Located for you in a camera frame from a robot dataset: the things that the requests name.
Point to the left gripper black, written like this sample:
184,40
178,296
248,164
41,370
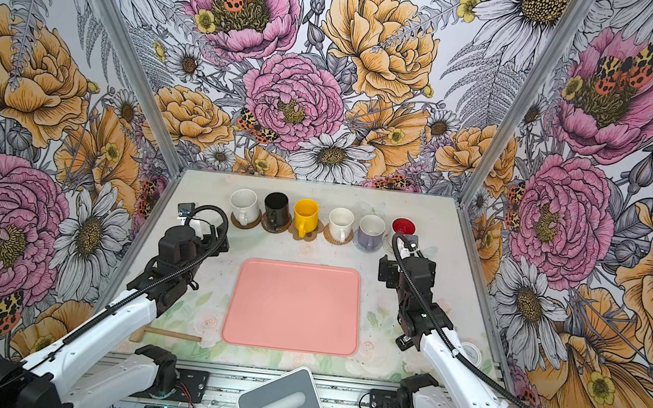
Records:
211,240

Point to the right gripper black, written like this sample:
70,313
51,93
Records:
389,269

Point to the lavender mug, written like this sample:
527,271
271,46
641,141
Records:
371,233

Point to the red inside white mug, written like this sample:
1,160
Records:
402,226

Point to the dark brown round wooden coaster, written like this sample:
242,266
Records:
272,228

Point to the black mug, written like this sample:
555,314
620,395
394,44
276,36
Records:
277,208

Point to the yellow mug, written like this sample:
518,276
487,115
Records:
306,217

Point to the light brown round wooden coaster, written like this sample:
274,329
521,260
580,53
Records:
237,224

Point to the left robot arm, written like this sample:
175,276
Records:
59,375

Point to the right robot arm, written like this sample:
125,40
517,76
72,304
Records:
458,383

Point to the woven rattan round coaster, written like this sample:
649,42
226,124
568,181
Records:
331,239

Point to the paw shaped wooden coaster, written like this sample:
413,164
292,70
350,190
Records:
309,236

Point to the pink rectangular tray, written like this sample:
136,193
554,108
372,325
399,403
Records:
295,307

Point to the wooden mallet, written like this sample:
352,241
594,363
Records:
137,336

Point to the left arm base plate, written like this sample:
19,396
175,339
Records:
185,384

